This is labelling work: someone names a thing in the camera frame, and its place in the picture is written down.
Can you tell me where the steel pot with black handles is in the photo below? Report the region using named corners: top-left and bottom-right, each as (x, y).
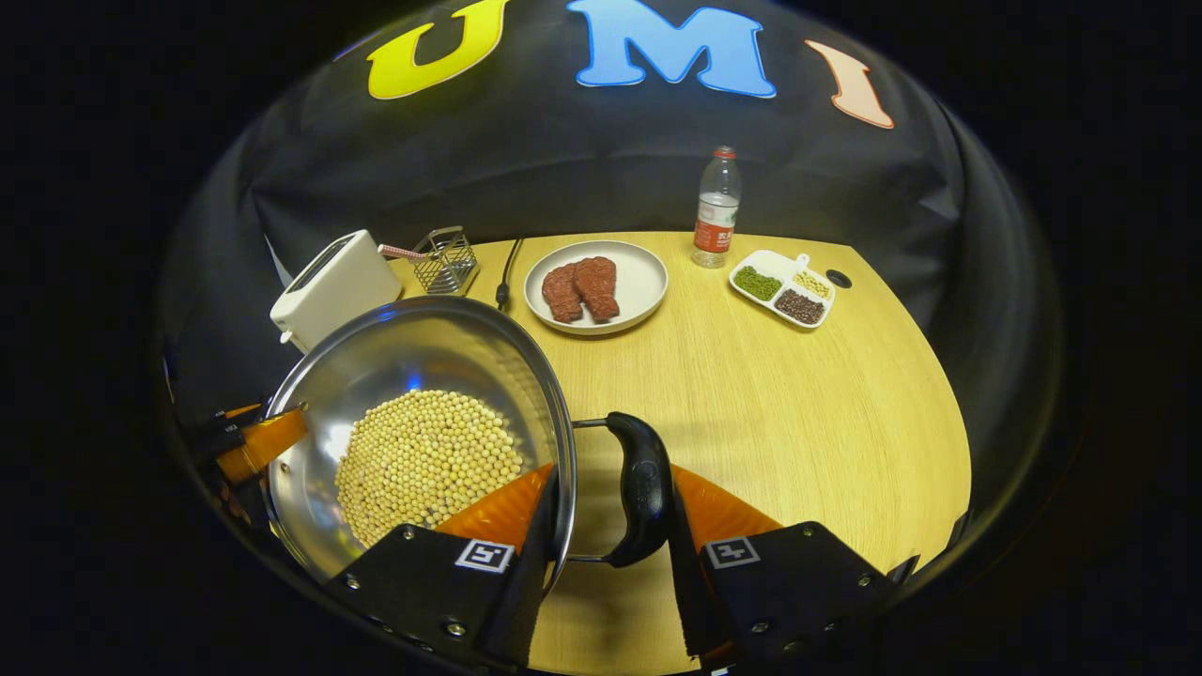
top-left (263, 296), bottom-right (673, 588)

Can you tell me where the brown meat piece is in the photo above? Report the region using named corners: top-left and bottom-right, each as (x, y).
top-left (542, 263), bottom-right (585, 324)
top-left (573, 256), bottom-right (622, 322)

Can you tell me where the clear bottle with red label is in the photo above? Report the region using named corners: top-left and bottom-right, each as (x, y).
top-left (692, 146), bottom-right (743, 269)

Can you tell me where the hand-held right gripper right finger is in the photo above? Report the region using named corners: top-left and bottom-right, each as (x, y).
top-left (665, 463), bottom-right (917, 669)

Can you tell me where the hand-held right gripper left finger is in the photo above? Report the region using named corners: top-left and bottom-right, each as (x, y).
top-left (324, 463), bottom-right (562, 673)

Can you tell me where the black backdrop cloth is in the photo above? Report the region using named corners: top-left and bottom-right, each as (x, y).
top-left (160, 0), bottom-right (1062, 452)

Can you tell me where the pile of dark beans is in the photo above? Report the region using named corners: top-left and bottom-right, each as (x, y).
top-left (776, 289), bottom-right (826, 326)

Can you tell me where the white divided dish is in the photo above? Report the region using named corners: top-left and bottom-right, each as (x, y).
top-left (729, 249), bottom-right (837, 330)

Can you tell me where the white toaster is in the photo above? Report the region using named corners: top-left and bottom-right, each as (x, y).
top-left (270, 230), bottom-right (405, 355)

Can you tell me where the small wire basket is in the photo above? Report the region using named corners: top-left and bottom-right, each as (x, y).
top-left (411, 225), bottom-right (481, 297)

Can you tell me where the round white plate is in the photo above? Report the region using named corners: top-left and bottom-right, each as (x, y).
top-left (523, 240), bottom-right (670, 337)

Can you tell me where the black power cable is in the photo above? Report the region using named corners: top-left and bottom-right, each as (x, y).
top-left (495, 238), bottom-right (525, 311)

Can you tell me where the pile of green beans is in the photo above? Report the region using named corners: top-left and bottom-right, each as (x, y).
top-left (733, 266), bottom-right (783, 302)

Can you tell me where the pile of soybeans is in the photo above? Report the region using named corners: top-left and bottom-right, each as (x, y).
top-left (335, 390), bottom-right (527, 548)

